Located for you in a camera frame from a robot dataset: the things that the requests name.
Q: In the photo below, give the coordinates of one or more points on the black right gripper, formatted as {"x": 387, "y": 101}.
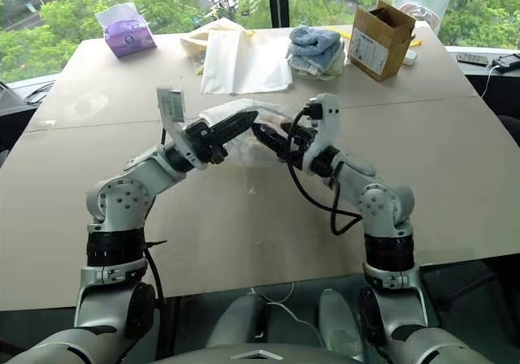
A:
{"x": 302, "y": 144}

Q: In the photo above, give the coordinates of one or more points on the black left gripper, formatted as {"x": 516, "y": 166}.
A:
{"x": 201, "y": 140}

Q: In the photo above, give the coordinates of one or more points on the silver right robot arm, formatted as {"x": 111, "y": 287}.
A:
{"x": 386, "y": 201}

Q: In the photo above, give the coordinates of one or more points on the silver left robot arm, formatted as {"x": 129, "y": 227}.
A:
{"x": 122, "y": 193}

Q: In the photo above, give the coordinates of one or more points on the white flat fabric bag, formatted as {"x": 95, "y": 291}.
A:
{"x": 248, "y": 63}

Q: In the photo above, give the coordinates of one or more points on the pale folded towel stack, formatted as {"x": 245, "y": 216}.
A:
{"x": 321, "y": 68}

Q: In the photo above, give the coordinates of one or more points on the cream fabric bag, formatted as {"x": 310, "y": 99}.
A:
{"x": 197, "y": 41}

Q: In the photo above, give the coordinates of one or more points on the light blue towel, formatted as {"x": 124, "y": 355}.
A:
{"x": 315, "y": 41}

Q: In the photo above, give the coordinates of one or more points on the clear zip plastic bag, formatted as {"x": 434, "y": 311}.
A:
{"x": 430, "y": 4}

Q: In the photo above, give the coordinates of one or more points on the yellow strip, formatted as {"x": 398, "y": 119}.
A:
{"x": 344, "y": 34}

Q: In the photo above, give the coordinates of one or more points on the open brown cardboard box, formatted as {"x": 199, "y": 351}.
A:
{"x": 378, "y": 43}

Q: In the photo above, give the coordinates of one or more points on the purple tissue pack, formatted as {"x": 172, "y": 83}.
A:
{"x": 128, "y": 35}

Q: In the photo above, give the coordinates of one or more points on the small white plastic object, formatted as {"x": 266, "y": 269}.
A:
{"x": 411, "y": 58}

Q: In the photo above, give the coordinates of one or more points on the silver robot left leg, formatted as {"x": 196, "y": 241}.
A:
{"x": 239, "y": 323}

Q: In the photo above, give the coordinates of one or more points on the silver robot leg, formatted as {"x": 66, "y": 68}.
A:
{"x": 337, "y": 319}
{"x": 239, "y": 323}

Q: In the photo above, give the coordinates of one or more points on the silver robot right leg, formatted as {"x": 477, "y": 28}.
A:
{"x": 337, "y": 319}

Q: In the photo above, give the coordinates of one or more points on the silver robot torso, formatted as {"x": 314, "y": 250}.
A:
{"x": 260, "y": 355}

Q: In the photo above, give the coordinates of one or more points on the black remote device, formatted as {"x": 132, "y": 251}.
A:
{"x": 507, "y": 62}

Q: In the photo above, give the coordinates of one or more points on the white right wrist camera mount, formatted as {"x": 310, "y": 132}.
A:
{"x": 327, "y": 120}

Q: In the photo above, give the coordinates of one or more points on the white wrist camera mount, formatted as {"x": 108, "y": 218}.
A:
{"x": 327, "y": 120}
{"x": 174, "y": 116}

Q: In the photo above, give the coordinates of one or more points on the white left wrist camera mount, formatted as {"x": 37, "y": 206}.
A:
{"x": 174, "y": 116}

